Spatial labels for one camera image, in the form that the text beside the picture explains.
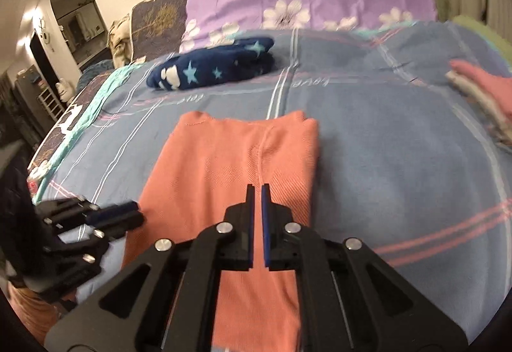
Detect dark patterned cushion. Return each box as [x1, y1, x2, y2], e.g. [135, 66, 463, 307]
[130, 0, 188, 61]

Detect dark cabinet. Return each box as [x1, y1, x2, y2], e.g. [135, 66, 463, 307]
[14, 66, 51, 137]

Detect navy star print cloth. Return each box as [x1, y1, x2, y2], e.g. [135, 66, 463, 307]
[146, 37, 276, 91]

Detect white wire rack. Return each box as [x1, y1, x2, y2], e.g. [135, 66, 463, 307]
[37, 90, 68, 121]

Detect arched doorway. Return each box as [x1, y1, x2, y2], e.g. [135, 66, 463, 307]
[47, 0, 109, 67]

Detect green cloth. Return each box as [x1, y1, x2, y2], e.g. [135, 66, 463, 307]
[436, 0, 512, 69]

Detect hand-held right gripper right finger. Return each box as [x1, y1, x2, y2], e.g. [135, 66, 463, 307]
[261, 184, 468, 352]

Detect person's left forearm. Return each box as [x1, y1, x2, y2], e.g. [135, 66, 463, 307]
[8, 280, 76, 340]

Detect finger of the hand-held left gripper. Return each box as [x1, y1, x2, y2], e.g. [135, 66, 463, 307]
[36, 195, 145, 239]
[42, 229, 112, 270]

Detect pink striped folded clothes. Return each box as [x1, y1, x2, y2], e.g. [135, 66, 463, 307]
[446, 59, 512, 149]

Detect teal cloth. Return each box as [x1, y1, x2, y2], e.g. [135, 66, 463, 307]
[30, 64, 145, 201]

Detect orange knit shirt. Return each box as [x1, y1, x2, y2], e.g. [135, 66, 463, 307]
[122, 110, 321, 350]

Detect blue plaid bedsheet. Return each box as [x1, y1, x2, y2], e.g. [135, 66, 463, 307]
[36, 20, 512, 340]

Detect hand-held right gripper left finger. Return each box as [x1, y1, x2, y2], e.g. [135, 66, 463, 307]
[44, 184, 257, 352]

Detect beige crumpled cloth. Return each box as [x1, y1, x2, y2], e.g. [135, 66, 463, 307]
[109, 14, 134, 69]

